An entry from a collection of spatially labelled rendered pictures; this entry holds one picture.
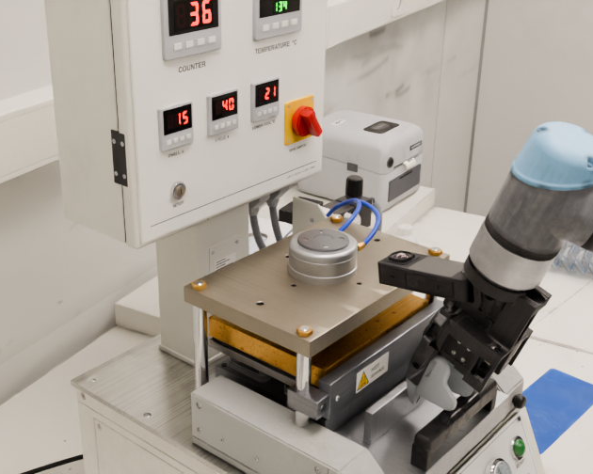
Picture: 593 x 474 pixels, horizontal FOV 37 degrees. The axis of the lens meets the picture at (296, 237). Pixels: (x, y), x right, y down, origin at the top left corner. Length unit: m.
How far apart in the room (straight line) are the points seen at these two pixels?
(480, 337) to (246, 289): 0.26
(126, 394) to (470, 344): 0.45
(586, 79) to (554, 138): 2.61
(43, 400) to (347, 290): 0.64
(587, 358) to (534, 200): 0.85
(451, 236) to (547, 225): 1.21
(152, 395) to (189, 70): 0.41
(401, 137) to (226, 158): 1.01
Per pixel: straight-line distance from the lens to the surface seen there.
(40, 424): 1.42
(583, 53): 3.40
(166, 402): 1.12
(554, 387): 1.53
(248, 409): 0.98
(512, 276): 0.85
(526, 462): 1.16
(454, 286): 0.90
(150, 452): 1.11
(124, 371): 1.18
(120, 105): 0.93
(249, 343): 1.00
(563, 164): 0.79
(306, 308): 0.94
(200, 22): 0.96
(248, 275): 1.01
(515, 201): 0.82
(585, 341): 1.68
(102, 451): 1.20
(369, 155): 1.96
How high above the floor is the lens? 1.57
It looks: 24 degrees down
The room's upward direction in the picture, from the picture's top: 1 degrees clockwise
